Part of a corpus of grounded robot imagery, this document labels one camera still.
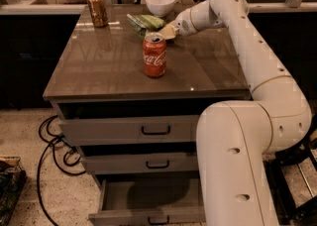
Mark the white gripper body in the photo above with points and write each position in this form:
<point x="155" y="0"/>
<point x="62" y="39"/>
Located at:
<point x="183" y="22"/>

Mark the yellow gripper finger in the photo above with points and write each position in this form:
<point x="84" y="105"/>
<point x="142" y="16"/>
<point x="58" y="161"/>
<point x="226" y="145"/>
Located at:
<point x="169" y="31"/>

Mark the green jalapeno chip bag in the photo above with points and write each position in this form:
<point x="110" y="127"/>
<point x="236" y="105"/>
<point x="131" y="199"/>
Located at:
<point x="142" y="24"/>

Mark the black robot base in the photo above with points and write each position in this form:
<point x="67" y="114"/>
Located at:
<point x="292" y="178"/>

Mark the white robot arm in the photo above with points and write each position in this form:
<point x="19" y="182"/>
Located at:
<point x="233" y="136"/>

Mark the top grey drawer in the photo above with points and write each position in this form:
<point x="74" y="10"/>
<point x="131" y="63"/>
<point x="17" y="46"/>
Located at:
<point x="133" y="130"/>

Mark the grey drawer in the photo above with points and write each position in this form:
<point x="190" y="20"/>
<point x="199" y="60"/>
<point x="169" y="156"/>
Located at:
<point x="117" y="164"/>
<point x="133" y="130"/>
<point x="150" y="199"/>

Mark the grey drawer cabinet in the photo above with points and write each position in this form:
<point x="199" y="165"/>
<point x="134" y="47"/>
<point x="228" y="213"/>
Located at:
<point x="100" y="74"/>

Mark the middle grey drawer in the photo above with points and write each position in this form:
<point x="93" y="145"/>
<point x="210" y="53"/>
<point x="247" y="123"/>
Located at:
<point x="117" y="164"/>

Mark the bottom grey drawer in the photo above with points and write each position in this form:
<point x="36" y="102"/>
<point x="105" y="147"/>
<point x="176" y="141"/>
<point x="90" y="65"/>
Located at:
<point x="150" y="199"/>

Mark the red Coca-Cola can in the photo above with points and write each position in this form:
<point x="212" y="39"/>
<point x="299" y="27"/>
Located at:
<point x="154" y="54"/>

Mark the white bowl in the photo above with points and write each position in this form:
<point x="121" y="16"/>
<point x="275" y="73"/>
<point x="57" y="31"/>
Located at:
<point x="160" y="8"/>

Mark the gold soda can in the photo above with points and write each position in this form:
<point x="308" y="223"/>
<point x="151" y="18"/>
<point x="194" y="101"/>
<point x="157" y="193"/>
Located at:
<point x="98" y="12"/>

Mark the basket with items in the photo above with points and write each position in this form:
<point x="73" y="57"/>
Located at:
<point x="12" y="180"/>

